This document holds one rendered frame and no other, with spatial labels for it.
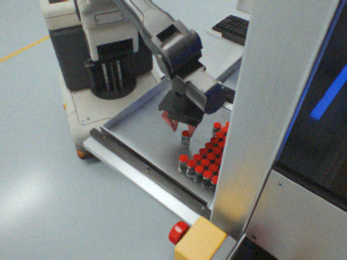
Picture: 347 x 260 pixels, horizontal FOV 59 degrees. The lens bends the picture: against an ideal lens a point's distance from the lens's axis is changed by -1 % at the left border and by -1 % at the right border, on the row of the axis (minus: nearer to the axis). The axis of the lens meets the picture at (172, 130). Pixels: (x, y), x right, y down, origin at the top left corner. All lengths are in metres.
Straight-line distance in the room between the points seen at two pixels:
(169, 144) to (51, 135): 1.41
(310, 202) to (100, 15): 1.18
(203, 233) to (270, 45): 0.33
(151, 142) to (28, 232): 1.12
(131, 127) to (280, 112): 0.58
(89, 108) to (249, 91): 1.54
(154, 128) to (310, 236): 0.52
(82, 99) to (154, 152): 1.15
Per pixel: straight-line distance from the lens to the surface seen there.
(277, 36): 0.28
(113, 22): 1.44
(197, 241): 0.51
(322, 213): 0.40
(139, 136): 0.82
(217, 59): 1.08
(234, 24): 1.40
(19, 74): 2.72
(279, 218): 0.44
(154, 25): 0.59
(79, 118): 1.77
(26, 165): 2.03
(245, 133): 0.36
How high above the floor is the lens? 1.50
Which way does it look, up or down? 48 degrees down
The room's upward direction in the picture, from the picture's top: straight up
